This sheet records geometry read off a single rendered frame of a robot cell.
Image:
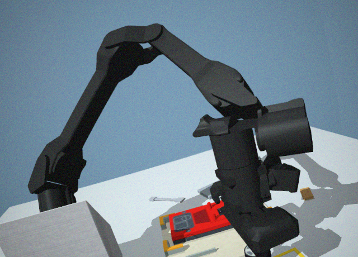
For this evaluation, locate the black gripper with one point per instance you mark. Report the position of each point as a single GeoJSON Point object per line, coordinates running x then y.
{"type": "Point", "coordinates": [260, 228]}

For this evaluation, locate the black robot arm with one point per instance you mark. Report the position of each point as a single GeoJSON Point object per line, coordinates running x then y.
{"type": "Point", "coordinates": [281, 129]}

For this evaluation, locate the black rubber tyre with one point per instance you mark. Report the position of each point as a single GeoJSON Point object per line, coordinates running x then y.
{"type": "Point", "coordinates": [249, 253]}

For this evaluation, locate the small brown wooden block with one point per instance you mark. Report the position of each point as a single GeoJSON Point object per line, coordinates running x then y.
{"type": "Point", "coordinates": [306, 193]}

